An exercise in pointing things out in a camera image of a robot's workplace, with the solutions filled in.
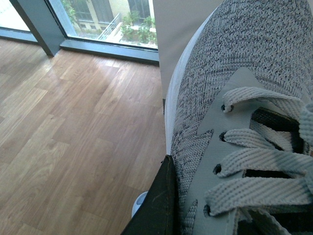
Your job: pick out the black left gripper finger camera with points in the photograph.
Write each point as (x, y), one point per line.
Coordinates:
(158, 213)

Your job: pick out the light blue slipper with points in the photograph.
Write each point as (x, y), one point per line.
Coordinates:
(138, 202)

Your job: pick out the grey knit sneaker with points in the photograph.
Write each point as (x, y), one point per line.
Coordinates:
(239, 121)

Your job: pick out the dark window frame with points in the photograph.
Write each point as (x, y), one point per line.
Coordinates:
(45, 30)

